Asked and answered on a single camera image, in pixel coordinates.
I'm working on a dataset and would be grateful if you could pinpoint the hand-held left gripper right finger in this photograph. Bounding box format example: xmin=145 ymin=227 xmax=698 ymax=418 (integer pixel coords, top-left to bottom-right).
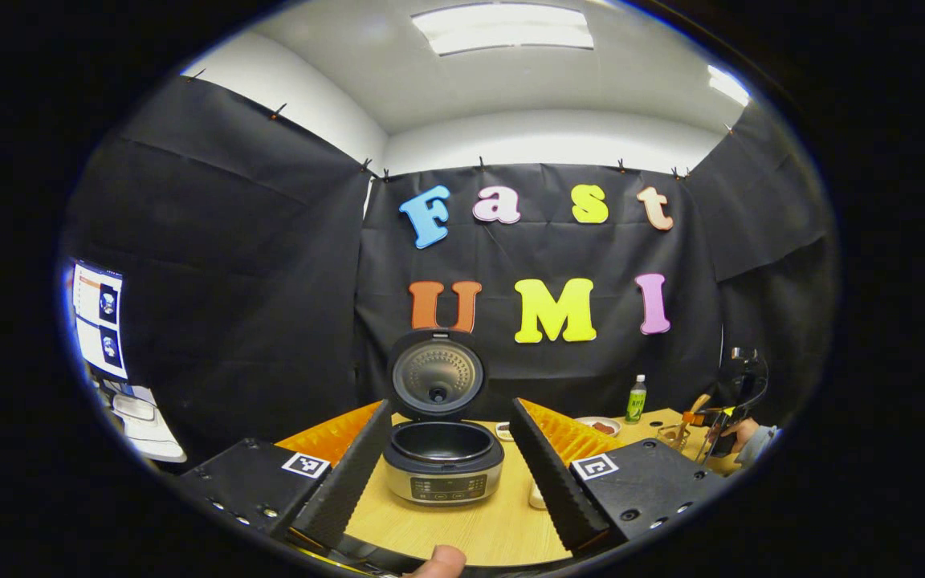
xmin=508 ymin=397 xmax=732 ymax=555

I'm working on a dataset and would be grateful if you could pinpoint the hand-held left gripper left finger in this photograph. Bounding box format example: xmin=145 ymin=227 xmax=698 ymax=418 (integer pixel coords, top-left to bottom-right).
xmin=177 ymin=399 xmax=393 ymax=551

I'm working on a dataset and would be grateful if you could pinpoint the grey rice cooker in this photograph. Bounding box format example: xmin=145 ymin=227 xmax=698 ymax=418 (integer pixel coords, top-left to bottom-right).
xmin=382 ymin=328 xmax=505 ymax=507

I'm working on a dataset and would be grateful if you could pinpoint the green drink bottle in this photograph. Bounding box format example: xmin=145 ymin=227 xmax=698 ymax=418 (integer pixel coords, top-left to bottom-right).
xmin=625 ymin=374 xmax=648 ymax=425

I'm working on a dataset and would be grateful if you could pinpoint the black backdrop cloth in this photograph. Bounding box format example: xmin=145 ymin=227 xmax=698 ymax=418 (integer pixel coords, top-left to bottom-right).
xmin=61 ymin=76 xmax=837 ymax=474

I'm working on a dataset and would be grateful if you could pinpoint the white side table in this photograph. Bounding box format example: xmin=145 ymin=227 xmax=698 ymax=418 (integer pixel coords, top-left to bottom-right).
xmin=101 ymin=381 xmax=188 ymax=464

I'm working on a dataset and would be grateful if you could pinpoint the small ceiling light panel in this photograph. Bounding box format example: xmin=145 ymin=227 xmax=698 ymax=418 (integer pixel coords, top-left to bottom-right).
xmin=707 ymin=64 xmax=751 ymax=107

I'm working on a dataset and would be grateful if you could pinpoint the computer monitor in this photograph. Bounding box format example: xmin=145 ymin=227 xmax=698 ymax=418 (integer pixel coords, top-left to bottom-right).
xmin=69 ymin=258 xmax=130 ymax=382

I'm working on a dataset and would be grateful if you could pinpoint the large ceiling light panel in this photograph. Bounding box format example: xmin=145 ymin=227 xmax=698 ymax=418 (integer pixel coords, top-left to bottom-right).
xmin=411 ymin=2 xmax=595 ymax=57

